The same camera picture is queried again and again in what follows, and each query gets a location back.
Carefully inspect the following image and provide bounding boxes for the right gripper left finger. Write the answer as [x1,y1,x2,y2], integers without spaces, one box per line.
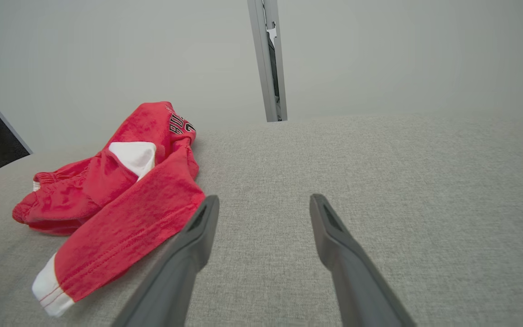
[112,195,220,327]

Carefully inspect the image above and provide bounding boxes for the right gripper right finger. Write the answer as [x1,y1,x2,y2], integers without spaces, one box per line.
[310,194,416,327]

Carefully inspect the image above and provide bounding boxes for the red and white garment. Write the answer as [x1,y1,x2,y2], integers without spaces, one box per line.
[12,101,206,317]

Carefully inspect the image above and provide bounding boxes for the grey fabric sofa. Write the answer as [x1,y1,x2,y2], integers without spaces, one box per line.
[0,114,523,327]

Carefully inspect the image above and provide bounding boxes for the grey metal partition post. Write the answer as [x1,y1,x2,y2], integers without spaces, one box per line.
[247,0,288,123]

